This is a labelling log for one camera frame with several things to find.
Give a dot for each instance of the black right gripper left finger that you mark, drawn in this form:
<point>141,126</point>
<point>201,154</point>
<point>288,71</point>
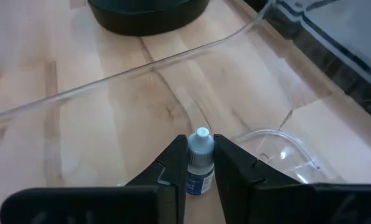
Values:
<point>173,186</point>

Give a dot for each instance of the white globe table lamp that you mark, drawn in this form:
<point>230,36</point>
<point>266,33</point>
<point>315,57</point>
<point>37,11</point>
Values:
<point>148,18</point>

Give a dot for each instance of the small blue dropper bottle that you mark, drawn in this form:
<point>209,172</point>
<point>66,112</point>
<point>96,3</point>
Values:
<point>200,146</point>

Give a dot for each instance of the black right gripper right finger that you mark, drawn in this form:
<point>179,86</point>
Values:
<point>241,193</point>

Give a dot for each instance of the clear plastic bin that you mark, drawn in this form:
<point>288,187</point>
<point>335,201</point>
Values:
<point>251,102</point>

